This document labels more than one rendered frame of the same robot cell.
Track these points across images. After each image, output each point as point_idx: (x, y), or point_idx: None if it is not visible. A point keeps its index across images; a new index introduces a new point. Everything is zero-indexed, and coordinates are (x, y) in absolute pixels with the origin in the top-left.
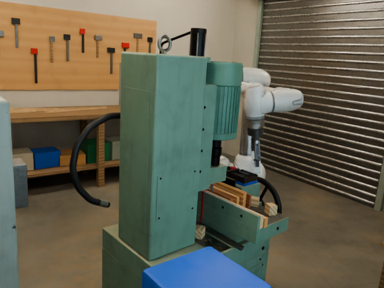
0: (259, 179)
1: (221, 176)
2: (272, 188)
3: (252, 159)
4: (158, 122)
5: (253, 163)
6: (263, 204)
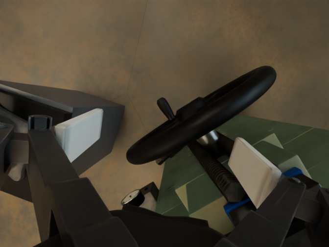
0: (216, 127)
1: None
2: (265, 90)
3: (89, 140)
4: None
5: (100, 130)
6: (206, 102)
